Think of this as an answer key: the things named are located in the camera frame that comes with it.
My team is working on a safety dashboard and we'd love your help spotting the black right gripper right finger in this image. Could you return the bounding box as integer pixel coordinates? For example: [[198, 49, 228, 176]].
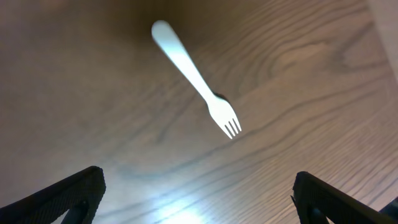
[[291, 171, 397, 224]]

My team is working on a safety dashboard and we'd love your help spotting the white plastic fork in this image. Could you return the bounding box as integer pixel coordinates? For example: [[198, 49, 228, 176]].
[[151, 21, 242, 139]]

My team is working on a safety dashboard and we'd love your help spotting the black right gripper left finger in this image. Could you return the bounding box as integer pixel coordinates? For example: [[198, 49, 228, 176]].
[[1, 166, 106, 224]]

